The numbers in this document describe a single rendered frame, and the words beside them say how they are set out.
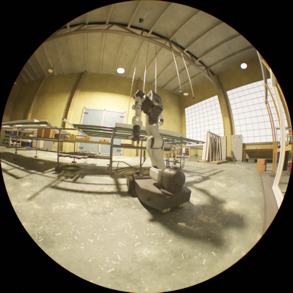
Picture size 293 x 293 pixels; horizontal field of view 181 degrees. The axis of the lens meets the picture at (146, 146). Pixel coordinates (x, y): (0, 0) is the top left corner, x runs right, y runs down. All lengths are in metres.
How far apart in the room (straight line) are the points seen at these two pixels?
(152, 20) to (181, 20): 1.86
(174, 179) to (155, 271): 0.59
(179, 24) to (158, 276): 8.62
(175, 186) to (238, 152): 7.37
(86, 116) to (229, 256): 9.08
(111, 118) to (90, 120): 1.87
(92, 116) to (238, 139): 11.70
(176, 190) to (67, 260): 0.81
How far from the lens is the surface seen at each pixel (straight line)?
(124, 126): 1.58
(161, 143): 1.03
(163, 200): 0.69
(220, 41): 9.37
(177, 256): 0.56
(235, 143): 7.97
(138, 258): 0.54
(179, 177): 0.71
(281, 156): 1.63
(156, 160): 0.95
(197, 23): 8.41
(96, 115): 8.60
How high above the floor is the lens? 0.49
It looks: 3 degrees up
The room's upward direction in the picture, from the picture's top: 3 degrees clockwise
